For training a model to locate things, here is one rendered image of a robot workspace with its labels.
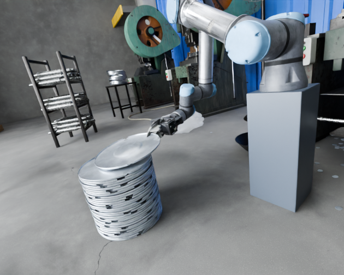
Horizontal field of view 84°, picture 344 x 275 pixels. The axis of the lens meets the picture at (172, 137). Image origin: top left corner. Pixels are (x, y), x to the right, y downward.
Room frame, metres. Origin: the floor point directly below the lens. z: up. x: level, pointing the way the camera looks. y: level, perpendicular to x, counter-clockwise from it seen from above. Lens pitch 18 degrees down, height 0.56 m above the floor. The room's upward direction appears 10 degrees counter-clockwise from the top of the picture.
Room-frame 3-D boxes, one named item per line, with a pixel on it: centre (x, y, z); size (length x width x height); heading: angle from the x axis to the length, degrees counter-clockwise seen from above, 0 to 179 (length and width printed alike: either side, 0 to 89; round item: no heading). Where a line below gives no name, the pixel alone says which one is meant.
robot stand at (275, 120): (0.69, -0.43, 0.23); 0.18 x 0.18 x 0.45; 37
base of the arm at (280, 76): (0.69, -0.43, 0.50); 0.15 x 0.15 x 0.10
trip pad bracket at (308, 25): (1.19, -0.85, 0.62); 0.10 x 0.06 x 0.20; 24
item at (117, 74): (3.45, 0.73, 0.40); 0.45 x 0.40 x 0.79; 36
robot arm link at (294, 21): (0.69, -0.42, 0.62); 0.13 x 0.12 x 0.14; 116
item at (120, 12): (6.74, 0.62, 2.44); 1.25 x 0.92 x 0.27; 24
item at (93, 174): (0.72, 0.24, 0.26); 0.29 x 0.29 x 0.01
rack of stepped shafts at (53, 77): (2.26, 1.14, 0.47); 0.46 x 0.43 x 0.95; 94
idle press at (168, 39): (4.31, -0.04, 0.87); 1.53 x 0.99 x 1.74; 117
